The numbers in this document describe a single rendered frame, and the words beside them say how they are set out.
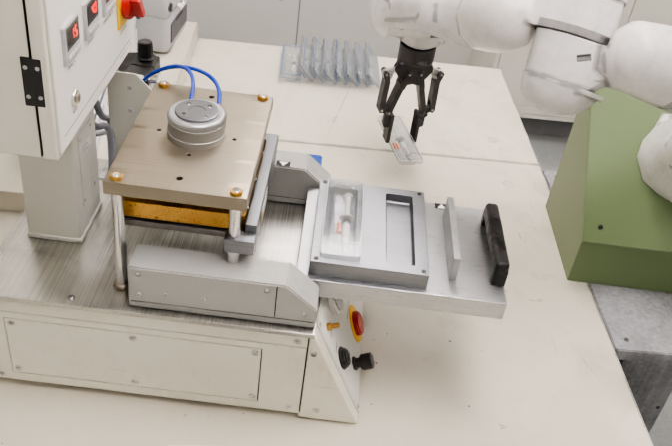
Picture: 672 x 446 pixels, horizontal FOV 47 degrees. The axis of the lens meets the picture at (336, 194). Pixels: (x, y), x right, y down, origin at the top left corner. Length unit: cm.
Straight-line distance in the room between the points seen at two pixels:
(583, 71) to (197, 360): 67
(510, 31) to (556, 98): 12
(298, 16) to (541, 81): 259
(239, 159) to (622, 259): 79
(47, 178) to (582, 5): 77
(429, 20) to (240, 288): 54
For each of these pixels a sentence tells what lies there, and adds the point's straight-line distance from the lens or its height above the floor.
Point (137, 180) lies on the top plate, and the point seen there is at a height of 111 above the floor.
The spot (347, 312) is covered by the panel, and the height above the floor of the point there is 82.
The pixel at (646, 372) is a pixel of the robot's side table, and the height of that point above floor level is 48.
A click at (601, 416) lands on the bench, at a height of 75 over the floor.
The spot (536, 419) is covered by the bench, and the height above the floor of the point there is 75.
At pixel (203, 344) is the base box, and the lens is 110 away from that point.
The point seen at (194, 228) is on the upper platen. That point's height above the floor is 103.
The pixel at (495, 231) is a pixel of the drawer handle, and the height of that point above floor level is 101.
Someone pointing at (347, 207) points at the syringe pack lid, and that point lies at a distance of 115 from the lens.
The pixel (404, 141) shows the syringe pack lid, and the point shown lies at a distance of 172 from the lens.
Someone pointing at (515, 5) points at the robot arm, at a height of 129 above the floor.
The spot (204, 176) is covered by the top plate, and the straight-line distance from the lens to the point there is 100.
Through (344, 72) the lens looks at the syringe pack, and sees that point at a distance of 202.
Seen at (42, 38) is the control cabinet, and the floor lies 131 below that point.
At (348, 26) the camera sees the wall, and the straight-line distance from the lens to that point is 366.
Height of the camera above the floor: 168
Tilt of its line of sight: 35 degrees down
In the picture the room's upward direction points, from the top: 8 degrees clockwise
